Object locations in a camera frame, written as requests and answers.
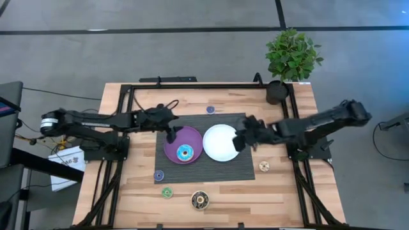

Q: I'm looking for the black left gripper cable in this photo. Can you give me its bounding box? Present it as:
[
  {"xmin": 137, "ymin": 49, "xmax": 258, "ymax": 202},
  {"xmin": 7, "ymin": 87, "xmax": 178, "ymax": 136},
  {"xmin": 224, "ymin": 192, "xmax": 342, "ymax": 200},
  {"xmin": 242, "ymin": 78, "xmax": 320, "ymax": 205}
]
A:
[{"xmin": 156, "ymin": 99, "xmax": 180, "ymax": 111}]

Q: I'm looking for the black power strip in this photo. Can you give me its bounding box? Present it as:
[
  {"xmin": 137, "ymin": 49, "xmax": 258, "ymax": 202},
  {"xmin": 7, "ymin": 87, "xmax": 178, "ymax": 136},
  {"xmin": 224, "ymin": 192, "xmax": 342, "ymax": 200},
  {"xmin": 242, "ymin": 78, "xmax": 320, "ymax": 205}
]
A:
[{"xmin": 139, "ymin": 75, "xmax": 198, "ymax": 83}]

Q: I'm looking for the black floor cable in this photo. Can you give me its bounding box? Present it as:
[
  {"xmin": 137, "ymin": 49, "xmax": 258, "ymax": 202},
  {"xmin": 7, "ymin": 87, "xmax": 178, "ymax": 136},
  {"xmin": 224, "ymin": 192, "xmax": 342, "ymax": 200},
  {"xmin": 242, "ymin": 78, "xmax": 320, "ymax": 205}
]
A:
[
  {"xmin": 372, "ymin": 121, "xmax": 397, "ymax": 160},
  {"xmin": 22, "ymin": 86, "xmax": 103, "ymax": 102}
]

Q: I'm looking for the cream sprinkled doughnut toy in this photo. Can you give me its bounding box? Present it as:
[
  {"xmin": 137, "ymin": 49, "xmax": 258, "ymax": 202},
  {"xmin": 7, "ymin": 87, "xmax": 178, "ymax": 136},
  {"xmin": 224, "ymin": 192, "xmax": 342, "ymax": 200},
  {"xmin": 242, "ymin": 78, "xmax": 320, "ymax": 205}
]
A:
[{"xmin": 190, "ymin": 190, "xmax": 210, "ymax": 211}]

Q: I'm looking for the grey chair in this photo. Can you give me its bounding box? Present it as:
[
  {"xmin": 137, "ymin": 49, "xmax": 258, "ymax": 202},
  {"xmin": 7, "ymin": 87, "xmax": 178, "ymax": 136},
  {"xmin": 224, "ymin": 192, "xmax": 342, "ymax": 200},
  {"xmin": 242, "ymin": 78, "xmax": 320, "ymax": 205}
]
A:
[{"xmin": 0, "ymin": 80, "xmax": 25, "ymax": 169}]

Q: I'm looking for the purple plate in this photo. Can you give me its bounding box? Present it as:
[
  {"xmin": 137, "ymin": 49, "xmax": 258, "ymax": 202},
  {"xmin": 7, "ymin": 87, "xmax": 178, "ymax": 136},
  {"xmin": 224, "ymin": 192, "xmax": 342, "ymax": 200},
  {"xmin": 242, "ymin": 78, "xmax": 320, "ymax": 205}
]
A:
[{"xmin": 163, "ymin": 125, "xmax": 204, "ymax": 165}]

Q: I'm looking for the grey woven placemat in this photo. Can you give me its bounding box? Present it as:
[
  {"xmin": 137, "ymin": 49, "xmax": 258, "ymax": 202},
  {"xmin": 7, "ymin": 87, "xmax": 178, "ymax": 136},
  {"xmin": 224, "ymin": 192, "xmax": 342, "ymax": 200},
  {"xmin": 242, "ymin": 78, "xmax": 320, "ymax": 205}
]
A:
[{"xmin": 154, "ymin": 112, "xmax": 256, "ymax": 185}]

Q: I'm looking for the white plate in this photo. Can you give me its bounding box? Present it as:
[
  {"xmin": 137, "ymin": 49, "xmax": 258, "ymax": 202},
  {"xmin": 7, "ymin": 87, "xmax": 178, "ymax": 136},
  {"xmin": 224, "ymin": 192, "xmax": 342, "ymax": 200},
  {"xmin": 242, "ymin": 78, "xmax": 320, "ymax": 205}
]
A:
[{"xmin": 202, "ymin": 123, "xmax": 240, "ymax": 162}]

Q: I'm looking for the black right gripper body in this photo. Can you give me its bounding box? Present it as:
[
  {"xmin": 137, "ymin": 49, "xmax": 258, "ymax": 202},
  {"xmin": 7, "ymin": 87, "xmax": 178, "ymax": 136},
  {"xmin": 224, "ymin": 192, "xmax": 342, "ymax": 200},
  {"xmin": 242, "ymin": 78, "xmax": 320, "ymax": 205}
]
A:
[{"xmin": 245, "ymin": 119, "xmax": 282, "ymax": 150}]

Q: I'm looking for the green plant in black pot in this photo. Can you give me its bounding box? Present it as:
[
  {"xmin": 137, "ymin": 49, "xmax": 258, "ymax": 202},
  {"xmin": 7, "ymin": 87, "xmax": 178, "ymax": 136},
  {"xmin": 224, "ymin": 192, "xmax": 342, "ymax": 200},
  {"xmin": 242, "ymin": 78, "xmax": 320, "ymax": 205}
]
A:
[{"xmin": 265, "ymin": 27, "xmax": 325, "ymax": 105}]

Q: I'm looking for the dark laptop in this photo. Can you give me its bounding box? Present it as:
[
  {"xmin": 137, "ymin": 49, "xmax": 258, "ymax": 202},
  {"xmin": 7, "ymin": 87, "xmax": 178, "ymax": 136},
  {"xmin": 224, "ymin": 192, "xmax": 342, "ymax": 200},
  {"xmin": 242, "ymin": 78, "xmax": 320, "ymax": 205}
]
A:
[{"xmin": 0, "ymin": 95, "xmax": 22, "ymax": 118}]

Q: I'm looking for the grey metal stand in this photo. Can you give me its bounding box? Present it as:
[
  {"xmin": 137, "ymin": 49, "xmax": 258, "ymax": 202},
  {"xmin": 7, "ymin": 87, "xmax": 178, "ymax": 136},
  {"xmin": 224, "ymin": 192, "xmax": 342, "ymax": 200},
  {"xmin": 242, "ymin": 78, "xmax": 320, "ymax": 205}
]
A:
[{"xmin": 379, "ymin": 111, "xmax": 409, "ymax": 132}]

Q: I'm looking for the black aluminium rig frame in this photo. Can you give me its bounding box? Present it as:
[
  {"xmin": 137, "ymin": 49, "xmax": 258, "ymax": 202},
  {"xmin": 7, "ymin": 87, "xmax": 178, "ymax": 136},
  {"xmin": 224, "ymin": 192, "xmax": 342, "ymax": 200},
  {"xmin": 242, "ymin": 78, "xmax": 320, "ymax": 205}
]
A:
[{"xmin": 73, "ymin": 82, "xmax": 348, "ymax": 230}]

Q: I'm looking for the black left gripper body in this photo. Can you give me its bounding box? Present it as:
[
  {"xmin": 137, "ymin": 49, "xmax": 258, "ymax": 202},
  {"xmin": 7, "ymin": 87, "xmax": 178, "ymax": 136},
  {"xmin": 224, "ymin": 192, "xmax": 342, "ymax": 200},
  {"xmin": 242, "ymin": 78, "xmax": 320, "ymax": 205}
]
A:
[{"xmin": 137, "ymin": 105, "xmax": 179, "ymax": 132}]

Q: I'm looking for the white paper bag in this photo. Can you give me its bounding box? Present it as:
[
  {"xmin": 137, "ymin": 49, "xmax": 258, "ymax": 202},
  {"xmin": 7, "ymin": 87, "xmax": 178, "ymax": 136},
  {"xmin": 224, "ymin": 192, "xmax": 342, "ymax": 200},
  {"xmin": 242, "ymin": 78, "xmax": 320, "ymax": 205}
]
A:
[{"xmin": 47, "ymin": 145, "xmax": 87, "ymax": 192}]

